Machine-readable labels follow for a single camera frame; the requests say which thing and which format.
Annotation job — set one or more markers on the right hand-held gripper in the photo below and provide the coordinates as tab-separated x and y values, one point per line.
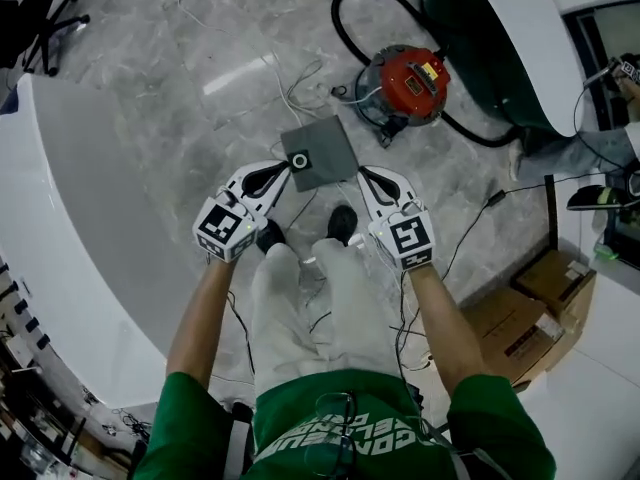
409	238

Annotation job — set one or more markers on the cluttered equipment shelf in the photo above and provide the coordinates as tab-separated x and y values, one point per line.
35	418

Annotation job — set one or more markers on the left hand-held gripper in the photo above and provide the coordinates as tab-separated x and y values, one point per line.
220	228

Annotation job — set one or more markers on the person's black shoe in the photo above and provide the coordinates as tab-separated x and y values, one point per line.
342	220
271	235

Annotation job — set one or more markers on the large cardboard box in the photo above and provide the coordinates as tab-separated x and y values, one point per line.
515	333

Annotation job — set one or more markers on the eyeglasses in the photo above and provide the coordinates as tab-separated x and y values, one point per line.
332	428

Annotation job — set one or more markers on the black and green sneaker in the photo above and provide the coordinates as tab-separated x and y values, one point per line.
597	198

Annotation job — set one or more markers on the white curved desk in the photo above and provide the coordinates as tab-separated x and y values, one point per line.
75	208

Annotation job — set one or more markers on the person's right forearm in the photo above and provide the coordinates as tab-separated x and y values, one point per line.
445	328

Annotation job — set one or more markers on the black office chair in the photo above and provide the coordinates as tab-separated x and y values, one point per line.
45	18

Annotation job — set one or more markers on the person's left forearm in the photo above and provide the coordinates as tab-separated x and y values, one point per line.
200	323

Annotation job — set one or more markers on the black upright post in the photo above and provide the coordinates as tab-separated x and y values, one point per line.
551	213

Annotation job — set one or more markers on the small cardboard box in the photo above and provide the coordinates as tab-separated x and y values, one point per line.
555	280

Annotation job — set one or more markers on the black power adapter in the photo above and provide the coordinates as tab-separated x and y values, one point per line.
496	198

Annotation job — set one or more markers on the red vacuum cleaner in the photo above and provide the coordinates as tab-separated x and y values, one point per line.
410	83

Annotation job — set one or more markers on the person's white trousers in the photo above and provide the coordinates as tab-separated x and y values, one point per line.
325	318

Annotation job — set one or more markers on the person's green shirt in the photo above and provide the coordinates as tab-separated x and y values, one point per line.
350	433

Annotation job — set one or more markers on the person's black right shoe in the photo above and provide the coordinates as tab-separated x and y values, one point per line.
342	220

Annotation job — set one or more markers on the green and white counter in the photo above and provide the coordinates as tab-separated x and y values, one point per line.
480	33

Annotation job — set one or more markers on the person's black left shoe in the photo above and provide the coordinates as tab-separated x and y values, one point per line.
271	235

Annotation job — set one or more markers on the grey dust bag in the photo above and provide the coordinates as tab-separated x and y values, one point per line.
325	153

